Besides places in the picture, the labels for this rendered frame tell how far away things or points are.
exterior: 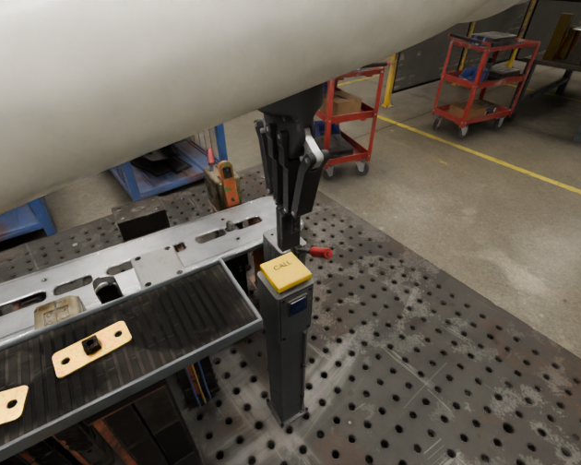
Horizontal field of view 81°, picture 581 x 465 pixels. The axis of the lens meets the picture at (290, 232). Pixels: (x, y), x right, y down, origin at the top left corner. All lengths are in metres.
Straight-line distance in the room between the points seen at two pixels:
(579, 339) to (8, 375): 2.31
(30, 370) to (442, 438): 0.79
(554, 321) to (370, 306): 1.46
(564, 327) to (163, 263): 2.13
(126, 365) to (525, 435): 0.86
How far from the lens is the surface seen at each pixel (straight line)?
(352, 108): 2.90
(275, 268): 0.53
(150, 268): 0.65
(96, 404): 0.45
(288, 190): 0.41
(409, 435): 0.93
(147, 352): 0.47
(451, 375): 1.03
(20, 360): 0.54
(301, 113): 0.36
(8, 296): 0.90
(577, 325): 2.44
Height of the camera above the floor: 1.53
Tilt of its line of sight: 39 degrees down
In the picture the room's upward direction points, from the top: straight up
